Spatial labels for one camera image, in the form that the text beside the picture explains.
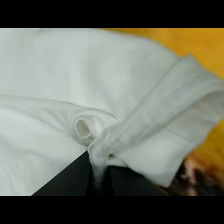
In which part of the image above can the white T-shirt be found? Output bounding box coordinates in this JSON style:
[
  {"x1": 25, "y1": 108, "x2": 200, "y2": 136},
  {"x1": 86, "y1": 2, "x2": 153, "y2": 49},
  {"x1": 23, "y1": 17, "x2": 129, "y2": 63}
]
[{"x1": 0, "y1": 28, "x2": 224, "y2": 197}]

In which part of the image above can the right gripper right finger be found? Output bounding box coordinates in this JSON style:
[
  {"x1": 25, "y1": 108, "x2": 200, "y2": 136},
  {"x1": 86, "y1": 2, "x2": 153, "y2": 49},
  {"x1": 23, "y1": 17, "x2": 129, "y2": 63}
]
[{"x1": 107, "y1": 165, "x2": 168, "y2": 197}]

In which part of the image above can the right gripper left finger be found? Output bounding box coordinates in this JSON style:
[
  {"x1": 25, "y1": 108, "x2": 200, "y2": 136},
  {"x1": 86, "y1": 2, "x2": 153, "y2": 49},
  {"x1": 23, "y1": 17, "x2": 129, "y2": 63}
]
[{"x1": 32, "y1": 150, "x2": 92, "y2": 197}]

